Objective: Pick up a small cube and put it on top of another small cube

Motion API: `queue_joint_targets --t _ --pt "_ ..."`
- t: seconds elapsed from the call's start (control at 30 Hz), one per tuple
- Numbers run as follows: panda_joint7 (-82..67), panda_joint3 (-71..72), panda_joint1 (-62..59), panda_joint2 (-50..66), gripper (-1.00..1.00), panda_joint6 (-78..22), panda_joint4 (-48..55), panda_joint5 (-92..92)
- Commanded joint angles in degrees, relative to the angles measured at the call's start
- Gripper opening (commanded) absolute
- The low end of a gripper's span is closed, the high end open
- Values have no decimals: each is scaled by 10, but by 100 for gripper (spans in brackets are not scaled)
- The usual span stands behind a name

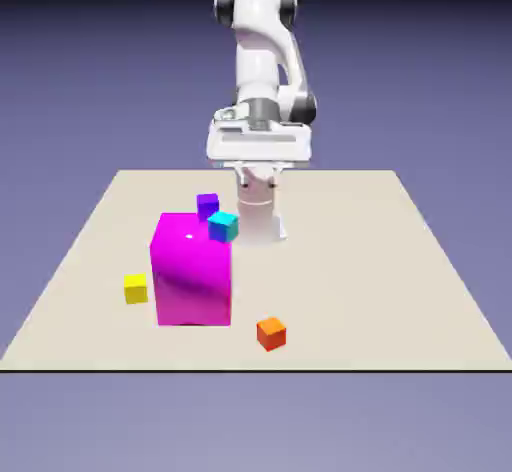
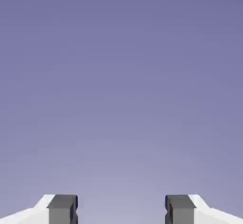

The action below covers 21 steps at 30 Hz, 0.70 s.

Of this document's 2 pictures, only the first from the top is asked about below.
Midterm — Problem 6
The small cyan cube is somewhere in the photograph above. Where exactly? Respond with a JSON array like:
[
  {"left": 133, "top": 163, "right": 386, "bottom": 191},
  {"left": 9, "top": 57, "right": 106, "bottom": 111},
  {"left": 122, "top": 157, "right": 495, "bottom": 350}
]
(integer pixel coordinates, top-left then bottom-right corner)
[{"left": 206, "top": 210, "right": 240, "bottom": 245}]

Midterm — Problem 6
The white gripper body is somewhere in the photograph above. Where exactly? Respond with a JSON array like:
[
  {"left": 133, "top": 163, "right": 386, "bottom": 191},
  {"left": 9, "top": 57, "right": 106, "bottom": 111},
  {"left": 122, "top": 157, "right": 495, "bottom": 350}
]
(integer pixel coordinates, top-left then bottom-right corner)
[{"left": 205, "top": 119, "right": 314, "bottom": 170}]

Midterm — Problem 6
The large magenta box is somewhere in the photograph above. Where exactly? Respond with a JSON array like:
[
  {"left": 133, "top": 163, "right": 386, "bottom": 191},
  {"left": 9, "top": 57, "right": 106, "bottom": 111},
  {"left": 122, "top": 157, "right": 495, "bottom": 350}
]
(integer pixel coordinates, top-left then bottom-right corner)
[{"left": 149, "top": 211, "right": 233, "bottom": 328}]

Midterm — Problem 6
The small yellow cube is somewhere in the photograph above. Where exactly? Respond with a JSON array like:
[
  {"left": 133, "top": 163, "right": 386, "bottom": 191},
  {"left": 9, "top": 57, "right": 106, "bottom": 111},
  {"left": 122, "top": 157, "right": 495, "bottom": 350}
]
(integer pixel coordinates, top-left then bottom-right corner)
[{"left": 122, "top": 272, "right": 150, "bottom": 306}]

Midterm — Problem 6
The small orange cube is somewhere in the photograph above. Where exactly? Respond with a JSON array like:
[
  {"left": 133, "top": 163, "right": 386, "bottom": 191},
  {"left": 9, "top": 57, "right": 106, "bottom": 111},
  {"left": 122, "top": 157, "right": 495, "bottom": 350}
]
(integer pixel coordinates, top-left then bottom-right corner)
[{"left": 255, "top": 316, "right": 288, "bottom": 353}]

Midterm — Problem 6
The small purple cube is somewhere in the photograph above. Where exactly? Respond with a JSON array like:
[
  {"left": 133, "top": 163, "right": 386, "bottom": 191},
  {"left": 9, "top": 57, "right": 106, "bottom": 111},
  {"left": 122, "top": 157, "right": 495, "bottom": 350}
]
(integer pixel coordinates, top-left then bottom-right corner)
[{"left": 196, "top": 192, "right": 220, "bottom": 222}]

